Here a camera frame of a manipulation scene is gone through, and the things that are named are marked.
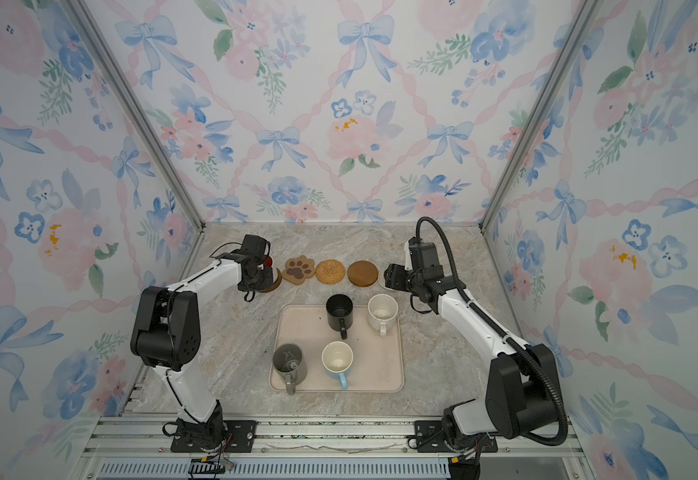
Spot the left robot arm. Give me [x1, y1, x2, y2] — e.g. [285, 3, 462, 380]
[130, 243, 274, 452]

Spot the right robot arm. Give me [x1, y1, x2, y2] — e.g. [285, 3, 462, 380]
[383, 264, 569, 446]

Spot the cork paw print coaster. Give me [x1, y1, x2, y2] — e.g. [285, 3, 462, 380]
[281, 255, 315, 285]

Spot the dark glossy wooden round coaster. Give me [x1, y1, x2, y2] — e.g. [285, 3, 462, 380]
[263, 268, 282, 293]

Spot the woven rattan round coaster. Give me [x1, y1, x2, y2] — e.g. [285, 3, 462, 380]
[315, 259, 346, 285]

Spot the aluminium frame post left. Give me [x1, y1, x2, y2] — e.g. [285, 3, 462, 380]
[60, 0, 205, 232]

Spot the aluminium frame post right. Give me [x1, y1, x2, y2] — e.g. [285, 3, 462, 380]
[479, 0, 600, 235]

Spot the white mug blue handle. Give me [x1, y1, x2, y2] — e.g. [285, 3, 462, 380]
[321, 341, 354, 390]

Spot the beige serving tray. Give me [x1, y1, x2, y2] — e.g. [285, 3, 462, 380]
[275, 304, 405, 394]

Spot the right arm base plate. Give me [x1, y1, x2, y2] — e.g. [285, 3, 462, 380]
[407, 420, 498, 455]

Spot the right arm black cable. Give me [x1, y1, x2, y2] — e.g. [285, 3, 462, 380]
[414, 216, 569, 447]

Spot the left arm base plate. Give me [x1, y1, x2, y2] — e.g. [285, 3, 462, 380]
[170, 420, 257, 454]

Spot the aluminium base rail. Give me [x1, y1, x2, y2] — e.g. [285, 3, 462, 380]
[70, 414, 595, 479]

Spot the grey glass mug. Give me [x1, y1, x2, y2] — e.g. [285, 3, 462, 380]
[272, 343, 308, 396]

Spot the cream white mug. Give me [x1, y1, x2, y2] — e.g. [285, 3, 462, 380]
[367, 294, 399, 337]

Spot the plain round wooden coaster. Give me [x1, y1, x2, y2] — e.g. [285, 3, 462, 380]
[347, 260, 379, 288]

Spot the aluminium frame post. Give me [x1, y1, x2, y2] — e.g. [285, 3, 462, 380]
[479, 0, 600, 235]
[60, 0, 205, 232]

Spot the black mug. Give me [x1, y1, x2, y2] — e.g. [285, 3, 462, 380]
[325, 294, 354, 340]

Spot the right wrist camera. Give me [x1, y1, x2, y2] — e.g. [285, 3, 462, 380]
[404, 237, 441, 270]

